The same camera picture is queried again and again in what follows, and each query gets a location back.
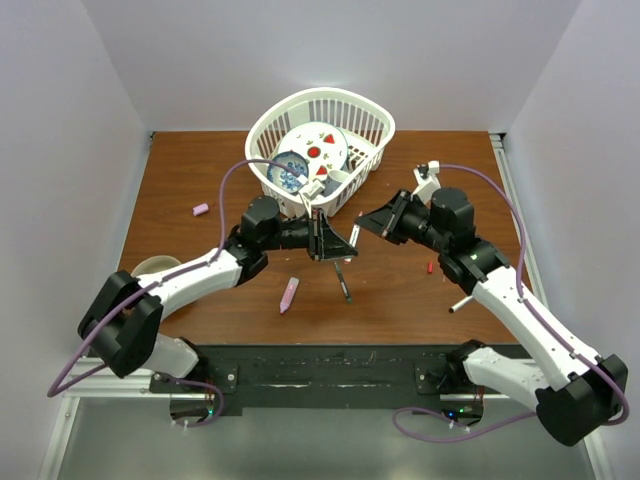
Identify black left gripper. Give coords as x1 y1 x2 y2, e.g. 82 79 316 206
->
262 208 358 261

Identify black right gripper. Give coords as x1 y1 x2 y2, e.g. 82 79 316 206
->
356 189 449 254

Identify white red marker pen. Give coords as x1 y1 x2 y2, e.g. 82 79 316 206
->
344 224 360 264

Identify green fineliner pen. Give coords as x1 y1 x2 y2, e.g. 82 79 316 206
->
334 262 353 304

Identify white black marker pen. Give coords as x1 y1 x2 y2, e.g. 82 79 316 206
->
449 296 473 313

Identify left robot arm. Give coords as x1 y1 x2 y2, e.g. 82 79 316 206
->
78 196 357 392

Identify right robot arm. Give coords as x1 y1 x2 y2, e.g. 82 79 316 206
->
355 188 630 446

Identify white mug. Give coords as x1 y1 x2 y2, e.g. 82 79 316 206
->
322 169 350 197

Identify pink highlighter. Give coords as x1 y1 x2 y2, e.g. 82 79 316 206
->
279 277 299 314

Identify blue white patterned bowl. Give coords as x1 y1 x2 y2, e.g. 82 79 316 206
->
267 151 309 194

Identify white plate red decorations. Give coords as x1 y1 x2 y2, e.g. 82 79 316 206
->
276 121 349 180

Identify white plastic dish basket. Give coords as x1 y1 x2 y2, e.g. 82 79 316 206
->
244 87 396 216

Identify purple highlighter cap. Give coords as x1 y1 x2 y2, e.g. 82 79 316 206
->
192 203 209 216

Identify beige ceramic bowl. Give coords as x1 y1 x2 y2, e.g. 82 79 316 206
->
131 255 181 277

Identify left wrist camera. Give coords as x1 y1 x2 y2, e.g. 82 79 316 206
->
297 179 325 214

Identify aluminium frame rail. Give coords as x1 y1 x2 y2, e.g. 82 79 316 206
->
487 132 614 480

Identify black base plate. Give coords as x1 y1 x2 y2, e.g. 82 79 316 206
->
149 343 506 419

